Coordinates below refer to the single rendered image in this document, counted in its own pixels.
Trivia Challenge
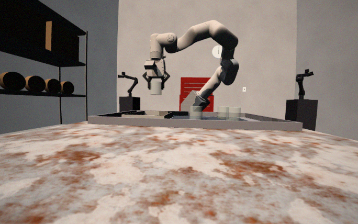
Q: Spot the clear glass jar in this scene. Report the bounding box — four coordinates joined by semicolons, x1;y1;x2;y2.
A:
226;107;241;121
217;106;227;119
189;106;203;120
150;81;162;95

